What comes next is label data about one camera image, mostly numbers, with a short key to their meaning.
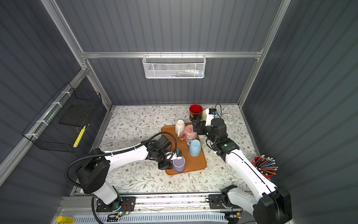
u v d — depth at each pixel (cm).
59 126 72
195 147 85
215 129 56
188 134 89
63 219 63
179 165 78
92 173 45
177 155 74
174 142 76
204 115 102
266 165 73
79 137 68
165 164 74
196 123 106
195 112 103
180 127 96
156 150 65
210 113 67
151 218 77
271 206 38
